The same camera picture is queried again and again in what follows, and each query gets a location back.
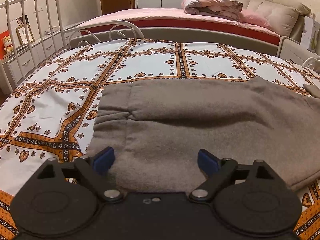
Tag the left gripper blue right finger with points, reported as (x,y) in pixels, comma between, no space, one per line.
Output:
(219,174)

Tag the teddy bear toy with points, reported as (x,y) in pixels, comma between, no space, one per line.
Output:
(8,47)

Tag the white orange patterned bedsheet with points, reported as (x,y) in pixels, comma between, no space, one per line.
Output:
(51,113)

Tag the beige cushioned headboard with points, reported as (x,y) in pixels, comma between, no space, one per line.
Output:
(286,17)

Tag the white drawer cabinet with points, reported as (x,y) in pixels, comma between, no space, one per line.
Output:
(15,69)

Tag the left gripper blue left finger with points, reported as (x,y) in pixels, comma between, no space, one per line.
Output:
(91,172)

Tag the white bedside table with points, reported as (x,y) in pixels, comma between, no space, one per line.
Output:
(292,51)

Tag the folded pink quilt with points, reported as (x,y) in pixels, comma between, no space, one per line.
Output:
(227,9)

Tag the grey fleece pants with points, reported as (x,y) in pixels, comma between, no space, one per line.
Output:
(157,127)

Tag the red box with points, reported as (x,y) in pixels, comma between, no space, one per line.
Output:
(2,51)

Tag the pink bed with red base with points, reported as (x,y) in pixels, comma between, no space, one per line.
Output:
(172,17)

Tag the pink pillow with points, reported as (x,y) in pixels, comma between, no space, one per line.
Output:
(251,17)

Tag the framed picture on cabinet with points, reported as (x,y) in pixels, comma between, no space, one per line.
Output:
(22,34)

